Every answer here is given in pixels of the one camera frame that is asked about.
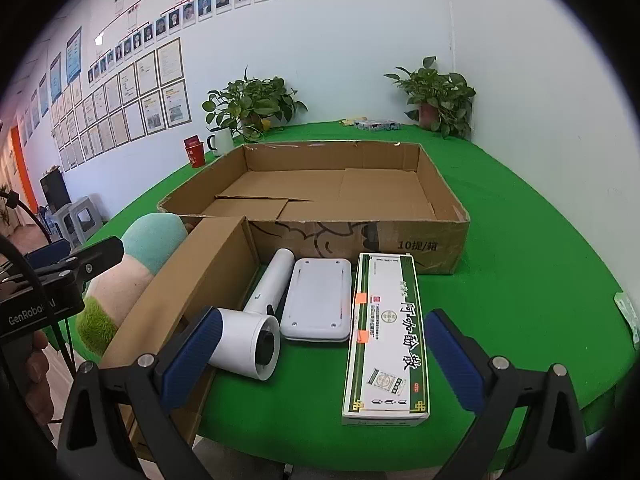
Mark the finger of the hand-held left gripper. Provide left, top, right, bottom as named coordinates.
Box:
left=35, top=236, right=125, bottom=282

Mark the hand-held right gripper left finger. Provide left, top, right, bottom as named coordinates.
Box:
left=56, top=306, right=226, bottom=480

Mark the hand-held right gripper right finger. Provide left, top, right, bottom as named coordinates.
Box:
left=424, top=308, right=588, bottom=480

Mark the green and pink plush toy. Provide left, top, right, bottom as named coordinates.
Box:
left=76, top=212, right=190, bottom=356

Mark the white hair dryer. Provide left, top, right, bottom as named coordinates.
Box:
left=206, top=248, right=296, bottom=382

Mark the cardboard flap piece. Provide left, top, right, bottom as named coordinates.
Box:
left=100, top=215, right=263, bottom=463

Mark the large cardboard box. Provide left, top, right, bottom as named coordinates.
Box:
left=156, top=141, right=472, bottom=276

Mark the person's left hand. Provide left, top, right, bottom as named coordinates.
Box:
left=22, top=330, right=57, bottom=428

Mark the grey plastic stool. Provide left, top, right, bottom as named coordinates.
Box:
left=67, top=195, right=106, bottom=242
left=50, top=207, right=76, bottom=242

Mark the white and green medicine box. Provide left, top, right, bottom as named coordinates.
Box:
left=341, top=252, right=431, bottom=428

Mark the black cabinet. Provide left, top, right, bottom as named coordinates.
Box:
left=40, top=170, right=71, bottom=209

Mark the green table cloth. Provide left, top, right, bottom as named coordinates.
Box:
left=42, top=120, right=640, bottom=476

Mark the white flat rectangular device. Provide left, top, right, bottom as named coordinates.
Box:
left=280, top=257, right=355, bottom=345

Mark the red cup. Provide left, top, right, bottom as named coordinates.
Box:
left=183, top=135, right=207, bottom=169

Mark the group of framed certificates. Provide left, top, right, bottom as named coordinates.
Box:
left=15, top=37, right=193, bottom=171

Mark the white mug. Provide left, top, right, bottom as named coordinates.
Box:
left=206, top=128, right=236, bottom=157

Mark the pale plastic packet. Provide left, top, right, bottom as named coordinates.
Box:
left=614, top=291, right=640, bottom=346

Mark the potted plant in white pot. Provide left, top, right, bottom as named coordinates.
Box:
left=201, top=65, right=308, bottom=143

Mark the small tissue packet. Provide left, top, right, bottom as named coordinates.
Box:
left=353, top=118, right=402, bottom=132

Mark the row of portrait photos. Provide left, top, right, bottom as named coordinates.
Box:
left=87, top=0, right=296, bottom=86

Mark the potted plant in red pot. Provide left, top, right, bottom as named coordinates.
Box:
left=384, top=56, right=477, bottom=140

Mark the black cable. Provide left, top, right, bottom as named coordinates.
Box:
left=0, top=187, right=57, bottom=247

